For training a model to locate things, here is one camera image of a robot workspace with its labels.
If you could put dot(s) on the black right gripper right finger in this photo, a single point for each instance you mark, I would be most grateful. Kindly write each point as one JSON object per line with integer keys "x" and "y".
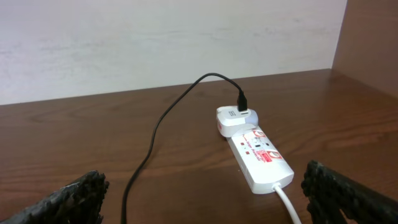
{"x": 334, "y": 198}

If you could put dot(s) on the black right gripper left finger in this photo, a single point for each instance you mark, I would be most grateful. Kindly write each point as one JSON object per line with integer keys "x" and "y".
{"x": 79, "y": 202}

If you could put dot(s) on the white USB charger adapter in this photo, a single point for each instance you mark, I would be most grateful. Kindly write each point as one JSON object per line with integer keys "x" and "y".
{"x": 232, "y": 122}

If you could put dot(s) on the white power strip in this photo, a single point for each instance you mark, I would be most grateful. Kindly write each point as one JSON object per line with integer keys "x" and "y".
{"x": 262, "y": 165}

